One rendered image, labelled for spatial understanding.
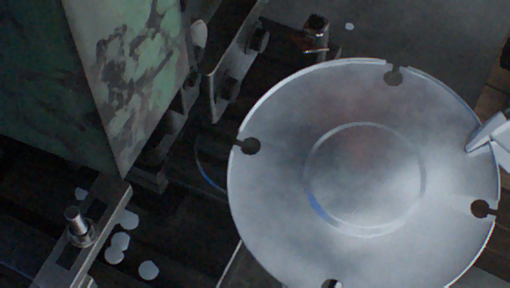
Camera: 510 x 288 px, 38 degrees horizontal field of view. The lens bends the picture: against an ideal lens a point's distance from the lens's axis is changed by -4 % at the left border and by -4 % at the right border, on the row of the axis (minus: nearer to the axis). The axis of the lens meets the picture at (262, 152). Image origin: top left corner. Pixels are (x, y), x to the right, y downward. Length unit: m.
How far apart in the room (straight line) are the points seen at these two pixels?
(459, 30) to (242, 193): 1.26
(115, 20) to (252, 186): 0.42
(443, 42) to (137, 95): 1.51
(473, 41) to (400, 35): 0.19
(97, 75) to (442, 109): 0.51
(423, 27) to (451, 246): 1.22
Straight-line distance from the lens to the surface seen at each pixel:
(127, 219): 0.88
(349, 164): 0.80
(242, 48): 0.70
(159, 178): 0.83
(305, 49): 0.89
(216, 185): 0.80
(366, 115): 0.84
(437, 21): 1.97
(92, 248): 0.83
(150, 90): 0.49
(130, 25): 0.43
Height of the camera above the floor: 1.51
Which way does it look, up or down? 62 degrees down
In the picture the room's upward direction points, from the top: straight up
